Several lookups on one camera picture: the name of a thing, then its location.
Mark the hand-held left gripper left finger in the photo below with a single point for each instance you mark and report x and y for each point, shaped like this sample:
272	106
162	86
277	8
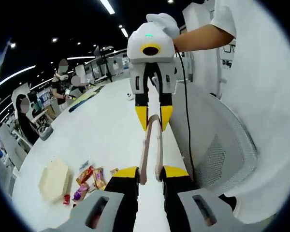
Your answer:
120	193

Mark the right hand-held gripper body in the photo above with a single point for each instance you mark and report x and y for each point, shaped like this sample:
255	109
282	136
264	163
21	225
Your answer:
154	36

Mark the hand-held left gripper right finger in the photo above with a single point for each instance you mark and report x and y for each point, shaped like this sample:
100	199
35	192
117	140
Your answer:
176	193

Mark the small brown food packet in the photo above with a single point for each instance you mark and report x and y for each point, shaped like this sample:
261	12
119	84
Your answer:
114	171

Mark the brown red food bar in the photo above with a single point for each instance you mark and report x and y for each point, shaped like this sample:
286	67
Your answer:
84	175

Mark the purple food packet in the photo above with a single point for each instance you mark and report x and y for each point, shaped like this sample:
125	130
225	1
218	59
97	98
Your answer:
80	193

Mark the blue white food packet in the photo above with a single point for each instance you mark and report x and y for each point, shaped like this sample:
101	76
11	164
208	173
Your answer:
84	165

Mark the small red food packet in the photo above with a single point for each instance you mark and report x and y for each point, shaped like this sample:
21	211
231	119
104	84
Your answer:
66	199

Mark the beige hexagonal container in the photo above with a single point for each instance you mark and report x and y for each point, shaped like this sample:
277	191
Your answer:
55	178

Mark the white handheld controller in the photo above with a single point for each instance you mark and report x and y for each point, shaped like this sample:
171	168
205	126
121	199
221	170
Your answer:
130	96

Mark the black tripod stand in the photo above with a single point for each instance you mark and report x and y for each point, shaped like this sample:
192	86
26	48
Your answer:
107	67

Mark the yellow and blue cloth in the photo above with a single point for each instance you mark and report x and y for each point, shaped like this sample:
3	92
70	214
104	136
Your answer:
87	97

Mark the grey mesh office chair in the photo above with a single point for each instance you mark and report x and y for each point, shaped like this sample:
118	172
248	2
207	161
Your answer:
220	149

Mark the person in white shirt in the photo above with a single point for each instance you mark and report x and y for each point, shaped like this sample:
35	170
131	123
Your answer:
268	108

